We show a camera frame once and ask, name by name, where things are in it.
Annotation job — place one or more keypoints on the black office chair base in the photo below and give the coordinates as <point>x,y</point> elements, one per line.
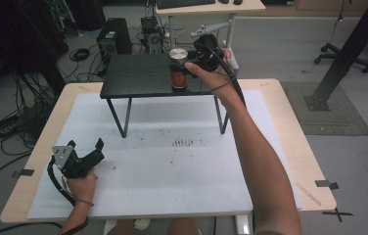
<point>338,54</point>

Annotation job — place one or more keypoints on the white table mat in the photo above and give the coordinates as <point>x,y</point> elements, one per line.
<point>139,186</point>

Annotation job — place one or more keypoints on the grey floor mat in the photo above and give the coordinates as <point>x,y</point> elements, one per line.
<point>335,120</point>

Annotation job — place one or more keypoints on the person's right hand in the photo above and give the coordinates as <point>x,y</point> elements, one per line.
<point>221,81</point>

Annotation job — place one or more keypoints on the scattered red spice crumbs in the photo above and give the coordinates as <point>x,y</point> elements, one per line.
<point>182,142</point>

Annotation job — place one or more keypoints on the black computer mouse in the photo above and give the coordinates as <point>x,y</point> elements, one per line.
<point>238,1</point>

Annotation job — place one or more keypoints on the black shelf with metal legs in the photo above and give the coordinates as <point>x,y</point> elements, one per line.
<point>133,75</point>

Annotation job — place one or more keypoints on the red spice jar metal lid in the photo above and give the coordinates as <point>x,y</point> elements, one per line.
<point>178,80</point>

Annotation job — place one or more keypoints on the black keyboard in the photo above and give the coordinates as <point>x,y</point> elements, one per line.
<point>185,3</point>

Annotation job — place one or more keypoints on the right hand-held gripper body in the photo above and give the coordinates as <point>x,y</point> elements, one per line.
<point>206,49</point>

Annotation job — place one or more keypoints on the person's leg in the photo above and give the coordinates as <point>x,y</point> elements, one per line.
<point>121,228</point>
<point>183,227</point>

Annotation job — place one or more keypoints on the dark cabinet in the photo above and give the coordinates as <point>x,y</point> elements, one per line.
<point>15,32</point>

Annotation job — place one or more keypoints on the white table leg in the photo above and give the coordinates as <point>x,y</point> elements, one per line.
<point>242,225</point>

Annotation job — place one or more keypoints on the black tape piece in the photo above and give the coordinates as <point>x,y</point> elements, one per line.
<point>326,184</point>
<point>23,172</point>

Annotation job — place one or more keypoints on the person's left hand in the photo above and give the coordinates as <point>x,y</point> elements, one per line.
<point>82,187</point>

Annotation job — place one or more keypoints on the thin black wristband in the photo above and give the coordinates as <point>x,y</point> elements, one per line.
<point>85,202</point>

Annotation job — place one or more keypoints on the open computer case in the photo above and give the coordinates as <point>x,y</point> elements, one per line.
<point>152,37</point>

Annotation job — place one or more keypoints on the light wooden desk white legs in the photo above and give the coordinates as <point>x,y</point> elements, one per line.
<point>205,9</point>

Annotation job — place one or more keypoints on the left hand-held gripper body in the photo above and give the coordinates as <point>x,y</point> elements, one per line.
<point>71,164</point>

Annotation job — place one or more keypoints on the black metal post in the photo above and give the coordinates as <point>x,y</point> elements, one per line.
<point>348,52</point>

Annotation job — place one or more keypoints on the black tape cross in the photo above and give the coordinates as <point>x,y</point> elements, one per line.
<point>337,214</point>

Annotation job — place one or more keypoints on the black computer tower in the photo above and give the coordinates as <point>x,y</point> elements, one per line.
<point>113,39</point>

